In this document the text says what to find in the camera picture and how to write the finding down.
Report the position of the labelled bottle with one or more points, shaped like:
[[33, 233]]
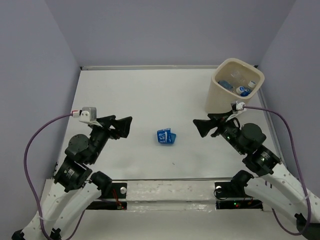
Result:
[[243, 91], [251, 84]]

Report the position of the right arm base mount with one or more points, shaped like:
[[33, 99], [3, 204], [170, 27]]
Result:
[[230, 195]]

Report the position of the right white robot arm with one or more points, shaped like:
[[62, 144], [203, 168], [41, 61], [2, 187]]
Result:
[[267, 178]]

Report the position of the clear unlabelled bottle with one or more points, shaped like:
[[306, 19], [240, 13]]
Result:
[[238, 76]]

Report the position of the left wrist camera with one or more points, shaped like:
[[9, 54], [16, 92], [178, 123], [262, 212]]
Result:
[[88, 115]]

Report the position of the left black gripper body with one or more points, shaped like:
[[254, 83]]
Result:
[[100, 136]]

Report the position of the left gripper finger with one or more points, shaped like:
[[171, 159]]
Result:
[[106, 121], [121, 127]]

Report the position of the loose blue bottle label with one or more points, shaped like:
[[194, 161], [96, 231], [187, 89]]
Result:
[[166, 136]]

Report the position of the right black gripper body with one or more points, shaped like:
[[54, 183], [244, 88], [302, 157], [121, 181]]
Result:
[[228, 131]]

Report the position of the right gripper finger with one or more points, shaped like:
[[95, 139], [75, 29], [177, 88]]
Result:
[[218, 117], [204, 126]]

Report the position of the cream plastic bin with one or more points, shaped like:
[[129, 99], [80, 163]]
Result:
[[219, 99]]

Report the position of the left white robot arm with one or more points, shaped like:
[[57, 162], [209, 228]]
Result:
[[75, 186]]

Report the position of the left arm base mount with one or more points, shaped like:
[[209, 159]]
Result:
[[115, 200]]

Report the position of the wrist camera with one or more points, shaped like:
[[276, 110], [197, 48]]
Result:
[[237, 108], [88, 115]]

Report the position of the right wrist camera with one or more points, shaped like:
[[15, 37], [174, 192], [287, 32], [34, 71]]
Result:
[[237, 108]]

